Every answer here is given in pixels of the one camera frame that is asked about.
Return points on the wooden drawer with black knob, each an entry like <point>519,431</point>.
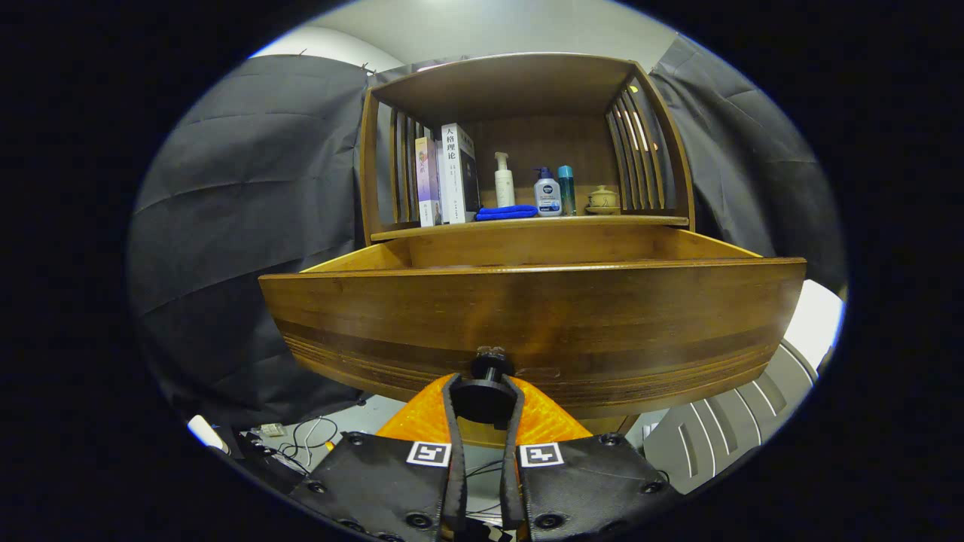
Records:
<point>527,309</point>

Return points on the beige lidded teacup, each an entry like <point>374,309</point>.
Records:
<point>602,200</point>

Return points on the white pump bottle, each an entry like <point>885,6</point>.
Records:
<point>504,188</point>

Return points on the white flat panel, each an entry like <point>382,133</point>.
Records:
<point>817,324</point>

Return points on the blue folded cloth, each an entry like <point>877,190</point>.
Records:
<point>504,213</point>

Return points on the teal bottle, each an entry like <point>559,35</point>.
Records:
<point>566,192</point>

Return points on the purple book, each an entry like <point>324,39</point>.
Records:
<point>427,181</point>

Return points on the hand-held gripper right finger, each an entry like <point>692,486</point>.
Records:
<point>510,482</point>

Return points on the white power strip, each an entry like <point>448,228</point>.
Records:
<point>271,430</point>

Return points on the wooden countertop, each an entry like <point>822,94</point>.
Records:
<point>602,220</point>

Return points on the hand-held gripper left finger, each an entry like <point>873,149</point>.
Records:
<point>454,467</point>

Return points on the thick white book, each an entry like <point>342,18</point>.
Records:
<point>452,181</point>

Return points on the black backdrop cloth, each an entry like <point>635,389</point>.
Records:
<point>241,226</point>

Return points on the white rounded object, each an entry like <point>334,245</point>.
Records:
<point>205,433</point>

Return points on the wooden cabinet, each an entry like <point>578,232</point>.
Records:
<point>512,83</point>

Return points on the grey slatted chair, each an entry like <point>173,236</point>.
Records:
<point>715,436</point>

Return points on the white bottle with blue cap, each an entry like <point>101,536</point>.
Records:
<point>547,197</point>

